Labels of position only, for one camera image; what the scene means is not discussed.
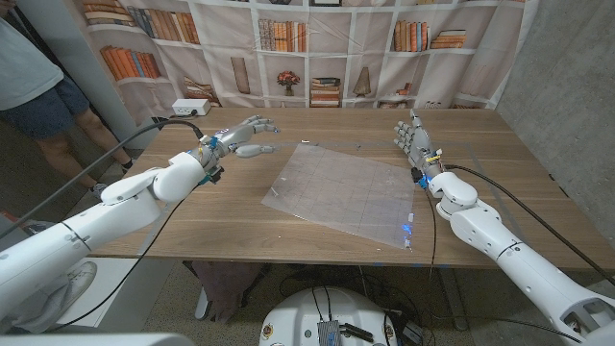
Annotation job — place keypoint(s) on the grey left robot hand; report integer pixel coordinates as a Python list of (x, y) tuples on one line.
[(226, 139)]

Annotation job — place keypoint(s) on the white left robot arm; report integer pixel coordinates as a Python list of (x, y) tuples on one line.
[(120, 202)]

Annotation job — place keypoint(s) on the dark cloth under table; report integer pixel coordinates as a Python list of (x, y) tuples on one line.
[(226, 288)]

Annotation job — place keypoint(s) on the black connector bar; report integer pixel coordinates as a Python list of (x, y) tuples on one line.
[(358, 332)]

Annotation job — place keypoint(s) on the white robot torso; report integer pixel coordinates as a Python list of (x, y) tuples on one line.
[(298, 317)]

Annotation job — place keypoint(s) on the grey metal table leg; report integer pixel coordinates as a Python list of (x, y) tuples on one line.
[(454, 303)]

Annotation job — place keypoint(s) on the grey finned electronics box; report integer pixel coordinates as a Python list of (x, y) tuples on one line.
[(328, 334)]

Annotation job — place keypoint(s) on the person in navy shorts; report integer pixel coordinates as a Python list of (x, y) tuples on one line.
[(29, 72)]

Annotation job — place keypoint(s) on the crumpled plastic bag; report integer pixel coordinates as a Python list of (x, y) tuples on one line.
[(41, 226)]

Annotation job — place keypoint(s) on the white power strip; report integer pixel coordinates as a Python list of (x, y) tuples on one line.
[(189, 106)]

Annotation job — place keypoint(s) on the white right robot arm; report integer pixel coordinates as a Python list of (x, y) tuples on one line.
[(504, 245)]

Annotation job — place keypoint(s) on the white table leg foot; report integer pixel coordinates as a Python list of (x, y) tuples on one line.
[(203, 305)]

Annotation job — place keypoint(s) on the printed bookshelf backdrop cloth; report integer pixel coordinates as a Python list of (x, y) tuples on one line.
[(336, 62)]

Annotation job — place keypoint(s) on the clear plastic bag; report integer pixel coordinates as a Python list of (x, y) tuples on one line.
[(346, 192)]

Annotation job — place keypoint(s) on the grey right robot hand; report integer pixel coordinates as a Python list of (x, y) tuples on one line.
[(420, 144)]

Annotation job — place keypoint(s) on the black power adapter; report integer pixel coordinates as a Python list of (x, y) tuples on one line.
[(412, 332)]

